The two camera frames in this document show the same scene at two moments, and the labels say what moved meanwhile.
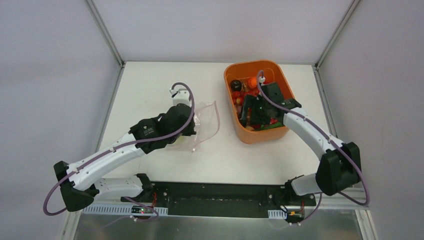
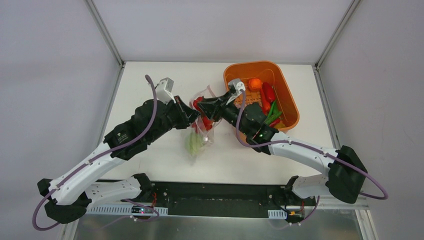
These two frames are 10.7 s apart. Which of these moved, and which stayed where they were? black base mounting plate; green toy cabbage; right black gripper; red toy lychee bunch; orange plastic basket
Moved: right black gripper; red toy lychee bunch; green toy cabbage
Stayed: orange plastic basket; black base mounting plate
